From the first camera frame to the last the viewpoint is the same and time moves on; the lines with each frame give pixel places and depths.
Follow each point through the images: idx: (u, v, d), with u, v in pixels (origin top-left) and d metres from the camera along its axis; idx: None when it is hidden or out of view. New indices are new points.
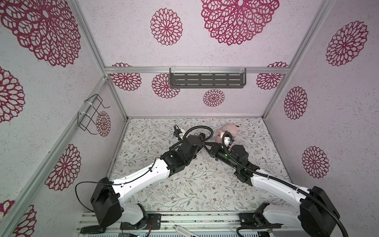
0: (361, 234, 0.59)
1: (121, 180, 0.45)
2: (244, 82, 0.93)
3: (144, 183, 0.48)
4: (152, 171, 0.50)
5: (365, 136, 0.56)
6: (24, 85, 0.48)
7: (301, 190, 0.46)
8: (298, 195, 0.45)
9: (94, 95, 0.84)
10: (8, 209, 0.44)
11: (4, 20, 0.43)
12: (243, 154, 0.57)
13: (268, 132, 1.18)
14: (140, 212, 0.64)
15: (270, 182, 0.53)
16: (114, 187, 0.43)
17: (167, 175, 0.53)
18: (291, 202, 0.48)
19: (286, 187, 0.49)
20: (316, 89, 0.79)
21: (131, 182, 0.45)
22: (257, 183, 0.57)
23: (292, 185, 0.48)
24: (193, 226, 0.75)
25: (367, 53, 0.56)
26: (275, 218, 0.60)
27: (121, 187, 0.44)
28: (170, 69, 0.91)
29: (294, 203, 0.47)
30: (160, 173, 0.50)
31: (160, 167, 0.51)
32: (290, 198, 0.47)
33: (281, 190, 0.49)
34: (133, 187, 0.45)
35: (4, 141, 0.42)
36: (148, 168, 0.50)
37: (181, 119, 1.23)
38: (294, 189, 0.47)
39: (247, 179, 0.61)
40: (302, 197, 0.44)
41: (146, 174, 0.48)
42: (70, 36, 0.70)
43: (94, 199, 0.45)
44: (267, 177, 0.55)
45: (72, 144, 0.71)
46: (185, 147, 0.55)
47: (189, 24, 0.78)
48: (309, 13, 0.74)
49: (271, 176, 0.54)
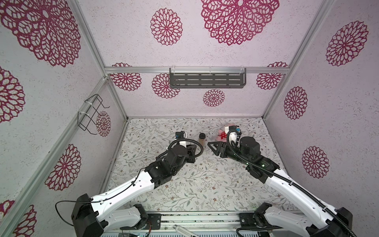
0: (361, 234, 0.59)
1: (101, 197, 0.44)
2: (244, 82, 0.93)
3: (126, 198, 0.46)
4: (135, 185, 0.48)
5: (365, 136, 0.56)
6: (24, 85, 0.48)
7: (329, 210, 0.41)
8: (323, 214, 0.41)
9: (94, 95, 0.84)
10: (8, 209, 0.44)
11: (4, 20, 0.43)
12: (253, 145, 0.52)
13: (268, 132, 1.18)
14: (136, 215, 0.63)
15: (291, 190, 0.46)
16: (93, 204, 0.42)
17: (152, 187, 0.52)
18: (313, 218, 0.43)
19: (311, 201, 0.43)
20: (316, 89, 0.79)
21: (112, 198, 0.44)
22: (275, 185, 0.51)
23: (319, 202, 0.43)
24: (193, 226, 0.75)
25: (367, 53, 0.56)
26: (278, 222, 0.59)
27: (101, 204, 0.42)
28: (170, 69, 0.91)
29: (316, 219, 0.42)
30: (144, 186, 0.49)
31: (144, 180, 0.50)
32: (313, 214, 0.43)
33: (304, 202, 0.44)
34: (114, 203, 0.43)
35: (4, 141, 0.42)
36: (131, 182, 0.48)
37: (181, 119, 1.23)
38: (321, 207, 0.42)
39: (262, 176, 0.53)
40: (328, 217, 0.40)
41: (129, 188, 0.47)
42: (70, 36, 0.70)
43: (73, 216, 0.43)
44: (290, 182, 0.48)
45: (72, 144, 0.71)
46: (170, 158, 0.53)
47: (189, 24, 0.78)
48: (309, 13, 0.74)
49: (295, 184, 0.47)
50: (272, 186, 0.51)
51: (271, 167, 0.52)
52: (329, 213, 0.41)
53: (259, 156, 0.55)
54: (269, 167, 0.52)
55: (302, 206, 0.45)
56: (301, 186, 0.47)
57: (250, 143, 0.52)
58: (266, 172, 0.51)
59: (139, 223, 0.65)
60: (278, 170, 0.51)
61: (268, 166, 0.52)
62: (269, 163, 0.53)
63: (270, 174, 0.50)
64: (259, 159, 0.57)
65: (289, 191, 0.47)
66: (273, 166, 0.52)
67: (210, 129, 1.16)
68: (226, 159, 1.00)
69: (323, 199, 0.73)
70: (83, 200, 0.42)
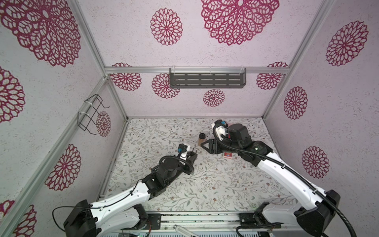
0: (360, 233, 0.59)
1: (101, 203, 0.46)
2: (244, 82, 0.93)
3: (124, 206, 0.49)
4: (132, 194, 0.51)
5: (365, 136, 0.56)
6: (24, 85, 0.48)
7: (320, 192, 0.41)
8: (314, 196, 0.41)
9: (94, 95, 0.84)
10: (8, 209, 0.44)
11: (4, 19, 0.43)
12: (242, 129, 0.52)
13: (268, 132, 1.18)
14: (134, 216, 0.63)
15: (283, 173, 0.46)
16: (93, 210, 0.43)
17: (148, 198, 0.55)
18: (303, 200, 0.43)
19: (302, 184, 0.43)
20: (316, 89, 0.79)
21: (111, 205, 0.46)
22: (267, 168, 0.50)
23: (310, 185, 0.43)
24: (193, 226, 0.75)
25: (367, 53, 0.56)
26: (274, 217, 0.60)
27: (100, 211, 0.44)
28: (170, 69, 0.91)
29: (305, 202, 0.43)
30: (140, 197, 0.52)
31: (141, 190, 0.53)
32: (303, 197, 0.43)
33: (294, 184, 0.44)
34: (112, 211, 0.45)
35: (3, 141, 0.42)
36: (129, 191, 0.52)
37: (181, 119, 1.23)
38: (311, 189, 0.42)
39: (254, 158, 0.51)
40: (318, 200, 0.40)
41: (127, 197, 0.49)
42: (70, 36, 0.70)
43: (68, 223, 0.44)
44: (282, 165, 0.47)
45: (72, 144, 0.71)
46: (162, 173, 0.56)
47: (189, 24, 0.77)
48: (309, 13, 0.74)
49: (287, 167, 0.46)
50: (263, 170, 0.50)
51: (264, 150, 0.50)
52: (320, 195, 0.41)
53: (248, 140, 0.55)
54: (262, 150, 0.50)
55: (292, 188, 0.45)
56: (293, 169, 0.46)
57: (238, 127, 0.53)
58: (259, 155, 0.49)
59: (139, 224, 0.65)
60: (271, 153, 0.50)
61: (260, 149, 0.51)
62: (262, 145, 0.52)
63: (263, 157, 0.49)
64: (249, 143, 0.55)
65: (281, 174, 0.46)
66: (266, 149, 0.51)
67: (210, 129, 1.16)
68: (226, 159, 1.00)
69: None
70: (82, 206, 0.43)
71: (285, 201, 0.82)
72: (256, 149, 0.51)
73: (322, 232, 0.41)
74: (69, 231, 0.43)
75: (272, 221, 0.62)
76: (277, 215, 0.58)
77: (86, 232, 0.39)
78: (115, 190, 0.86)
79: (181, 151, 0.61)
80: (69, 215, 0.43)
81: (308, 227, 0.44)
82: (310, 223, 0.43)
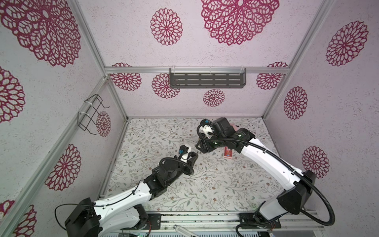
0: (360, 234, 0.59)
1: (104, 202, 0.46)
2: (244, 82, 0.93)
3: (125, 206, 0.49)
4: (134, 194, 0.52)
5: (365, 136, 0.56)
6: (24, 85, 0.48)
7: (298, 173, 0.43)
8: (292, 177, 0.43)
9: (94, 95, 0.84)
10: (8, 209, 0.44)
11: (4, 20, 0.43)
12: (221, 120, 0.55)
13: (268, 132, 1.18)
14: (135, 216, 0.63)
15: (265, 157, 0.47)
16: (95, 208, 0.44)
17: (149, 199, 0.56)
18: (283, 181, 0.46)
19: (282, 167, 0.45)
20: (316, 89, 0.79)
21: (114, 204, 0.47)
22: (249, 154, 0.51)
23: (289, 166, 0.45)
24: (193, 226, 0.75)
25: (367, 53, 0.56)
26: (269, 213, 0.61)
27: (103, 209, 0.44)
28: (170, 69, 0.91)
29: (285, 182, 0.45)
30: (142, 196, 0.53)
31: (143, 190, 0.54)
32: (283, 178, 0.45)
33: (275, 167, 0.46)
34: (115, 209, 0.46)
35: (3, 141, 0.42)
36: (131, 191, 0.52)
37: (181, 119, 1.23)
38: (290, 171, 0.44)
39: (238, 145, 0.52)
40: (296, 179, 0.42)
41: (128, 197, 0.50)
42: (70, 36, 0.70)
43: (70, 221, 0.44)
44: (264, 149, 0.48)
45: (72, 144, 0.71)
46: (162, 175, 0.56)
47: (189, 24, 0.78)
48: (309, 13, 0.74)
49: (269, 151, 0.48)
50: (247, 156, 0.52)
51: (247, 136, 0.52)
52: (298, 175, 0.43)
53: (231, 129, 0.57)
54: (245, 137, 0.51)
55: (273, 171, 0.47)
56: (274, 153, 0.48)
57: (218, 120, 0.57)
58: (242, 141, 0.50)
59: (139, 223, 0.65)
60: (254, 139, 0.51)
61: (244, 136, 0.52)
62: (245, 133, 0.53)
63: (246, 143, 0.50)
64: (232, 132, 0.57)
65: (262, 158, 0.48)
66: (249, 136, 0.52)
67: None
68: (227, 159, 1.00)
69: None
70: (85, 204, 0.43)
71: None
72: (240, 136, 0.52)
73: (299, 209, 0.44)
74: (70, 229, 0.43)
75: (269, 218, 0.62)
76: (271, 209, 0.59)
77: (88, 230, 0.39)
78: (115, 190, 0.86)
79: (182, 152, 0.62)
80: (70, 213, 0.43)
81: (288, 207, 0.47)
82: (288, 203, 0.46)
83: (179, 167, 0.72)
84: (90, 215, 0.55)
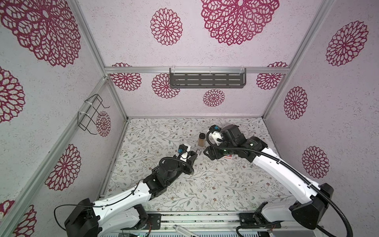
0: (360, 234, 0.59)
1: (103, 202, 0.46)
2: (244, 82, 0.93)
3: (125, 206, 0.49)
4: (134, 194, 0.51)
5: (365, 136, 0.56)
6: (24, 85, 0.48)
7: (315, 186, 0.41)
8: (309, 190, 0.41)
9: (94, 95, 0.84)
10: (8, 209, 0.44)
11: (4, 20, 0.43)
12: (232, 128, 0.54)
13: (268, 132, 1.18)
14: (135, 216, 0.63)
15: (279, 168, 0.45)
16: (95, 209, 0.44)
17: (148, 198, 0.55)
18: (298, 195, 0.44)
19: (297, 179, 0.43)
20: (316, 89, 0.79)
21: (113, 204, 0.46)
22: (262, 164, 0.49)
23: (305, 179, 0.43)
24: (193, 226, 0.75)
25: (367, 53, 0.56)
26: (272, 216, 0.61)
27: (102, 209, 0.44)
28: (170, 69, 0.91)
29: (300, 196, 0.43)
30: (142, 197, 0.53)
31: (142, 190, 0.54)
32: (298, 191, 0.43)
33: (289, 178, 0.44)
34: (114, 210, 0.46)
35: (3, 141, 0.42)
36: (131, 191, 0.52)
37: (181, 119, 1.23)
38: (306, 183, 0.42)
39: (249, 154, 0.51)
40: (313, 193, 0.40)
41: (128, 197, 0.50)
42: (70, 36, 0.70)
43: (69, 222, 0.44)
44: (278, 161, 0.46)
45: (72, 144, 0.71)
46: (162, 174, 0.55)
47: (189, 24, 0.78)
48: (309, 13, 0.74)
49: (283, 162, 0.46)
50: (260, 166, 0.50)
51: (259, 145, 0.50)
52: (314, 189, 0.41)
53: (242, 138, 0.55)
54: (257, 146, 0.50)
55: (287, 183, 0.45)
56: (288, 164, 0.46)
57: (228, 127, 0.55)
58: (254, 151, 0.49)
59: (139, 223, 0.65)
60: (266, 148, 0.49)
61: (255, 145, 0.50)
62: (257, 141, 0.51)
63: (258, 153, 0.48)
64: (243, 140, 0.56)
65: (277, 170, 0.46)
66: (261, 144, 0.50)
67: None
68: (227, 159, 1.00)
69: None
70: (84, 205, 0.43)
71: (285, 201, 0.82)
72: (251, 144, 0.50)
73: (315, 224, 0.42)
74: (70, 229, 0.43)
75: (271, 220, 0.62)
76: (275, 214, 0.58)
77: (88, 231, 0.39)
78: (115, 190, 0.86)
79: (181, 151, 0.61)
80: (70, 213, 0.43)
81: (303, 221, 0.45)
82: (304, 217, 0.44)
83: (179, 167, 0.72)
84: (89, 216, 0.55)
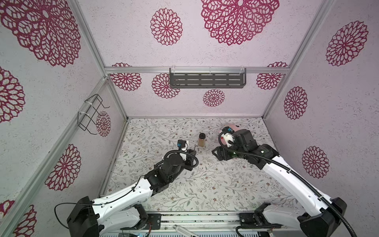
0: (360, 234, 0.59)
1: (102, 200, 0.45)
2: (244, 82, 0.93)
3: (125, 203, 0.48)
4: (135, 191, 0.50)
5: (365, 136, 0.56)
6: (24, 85, 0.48)
7: (325, 200, 0.40)
8: (319, 202, 0.40)
9: (94, 95, 0.84)
10: (8, 209, 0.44)
11: (4, 20, 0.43)
12: (245, 133, 0.54)
13: (268, 132, 1.18)
14: (135, 215, 0.63)
15: (289, 177, 0.45)
16: (94, 207, 0.43)
17: (150, 194, 0.54)
18: (308, 206, 0.43)
19: (308, 190, 0.42)
20: (316, 89, 0.79)
21: (112, 202, 0.45)
22: (272, 172, 0.49)
23: (316, 191, 0.42)
24: (193, 226, 0.75)
25: (367, 53, 0.56)
26: (274, 218, 0.60)
27: (102, 207, 0.43)
28: (170, 69, 0.91)
29: (310, 208, 0.42)
30: (143, 193, 0.51)
31: (144, 187, 0.52)
32: (308, 202, 0.42)
33: (299, 189, 0.43)
34: (114, 207, 0.45)
35: (3, 141, 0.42)
36: (131, 187, 0.51)
37: (181, 119, 1.23)
38: (317, 196, 0.41)
39: (260, 161, 0.51)
40: (323, 206, 0.39)
41: (128, 194, 0.49)
42: (70, 36, 0.70)
43: (71, 219, 0.43)
44: (288, 170, 0.46)
45: (72, 144, 0.71)
46: (166, 168, 0.55)
47: (189, 24, 0.78)
48: (309, 13, 0.74)
49: (293, 172, 0.46)
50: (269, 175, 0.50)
51: (270, 153, 0.50)
52: (325, 202, 0.40)
53: (253, 143, 0.56)
54: (268, 153, 0.50)
55: (298, 193, 0.44)
56: (299, 175, 0.45)
57: (241, 132, 0.56)
58: (264, 158, 0.49)
59: (139, 223, 0.65)
60: (278, 157, 0.49)
61: (267, 152, 0.51)
62: (268, 149, 0.51)
63: (269, 160, 0.49)
64: (254, 146, 0.56)
65: (286, 178, 0.46)
66: (272, 153, 0.50)
67: (210, 129, 1.16)
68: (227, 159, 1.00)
69: None
70: (84, 203, 0.43)
71: (285, 201, 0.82)
72: (263, 151, 0.51)
73: None
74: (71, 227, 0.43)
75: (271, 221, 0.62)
76: (278, 217, 0.58)
77: (86, 230, 0.39)
78: (115, 190, 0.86)
79: (180, 146, 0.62)
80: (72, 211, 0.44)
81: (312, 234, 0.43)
82: (313, 231, 0.42)
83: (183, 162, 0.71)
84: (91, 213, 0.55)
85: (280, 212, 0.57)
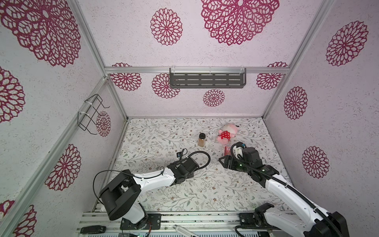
0: (360, 234, 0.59)
1: (141, 175, 0.51)
2: (244, 82, 0.93)
3: (157, 182, 0.54)
4: (163, 175, 0.57)
5: (365, 136, 0.56)
6: (24, 86, 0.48)
7: (320, 211, 0.43)
8: (314, 214, 0.43)
9: (94, 95, 0.84)
10: (8, 209, 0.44)
11: (4, 20, 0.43)
12: (252, 151, 0.61)
13: (268, 132, 1.18)
14: (141, 211, 0.64)
15: (286, 192, 0.50)
16: (134, 179, 0.48)
17: (170, 184, 0.61)
18: (304, 218, 0.45)
19: (303, 202, 0.46)
20: (316, 89, 0.79)
21: (149, 178, 0.51)
22: (272, 187, 0.55)
23: (310, 203, 0.45)
24: (193, 226, 0.75)
25: (367, 53, 0.56)
26: (274, 221, 0.60)
27: (141, 180, 0.49)
28: (170, 69, 0.91)
29: (306, 219, 0.44)
30: (168, 178, 0.58)
31: (170, 173, 0.60)
32: (304, 214, 0.45)
33: (295, 202, 0.47)
34: (150, 183, 0.51)
35: (3, 141, 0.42)
36: (160, 172, 0.58)
37: (181, 119, 1.23)
38: (312, 207, 0.44)
39: (262, 179, 0.58)
40: (318, 217, 0.42)
41: (158, 176, 0.55)
42: (70, 36, 0.70)
43: (109, 190, 0.46)
44: (284, 184, 0.52)
45: (72, 144, 0.71)
46: (189, 165, 0.68)
47: (189, 24, 0.78)
48: (309, 13, 0.74)
49: (290, 186, 0.51)
50: (271, 190, 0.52)
51: (271, 172, 0.57)
52: (320, 213, 0.43)
53: (259, 162, 0.63)
54: (269, 172, 0.57)
55: (295, 206, 0.48)
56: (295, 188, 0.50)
57: (249, 150, 0.62)
58: (264, 175, 0.56)
59: (139, 223, 0.65)
60: (277, 175, 0.56)
61: (268, 171, 0.58)
62: (270, 169, 0.59)
63: (268, 176, 0.56)
64: (259, 166, 0.63)
65: (284, 193, 0.50)
66: (273, 172, 0.57)
67: (210, 129, 1.16)
68: None
69: (322, 199, 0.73)
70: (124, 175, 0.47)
71: None
72: (264, 170, 0.58)
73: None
74: (109, 196, 0.46)
75: (271, 223, 0.62)
76: (278, 222, 0.58)
77: (131, 195, 0.43)
78: None
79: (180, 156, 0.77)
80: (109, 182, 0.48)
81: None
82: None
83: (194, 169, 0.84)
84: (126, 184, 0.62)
85: (280, 217, 0.58)
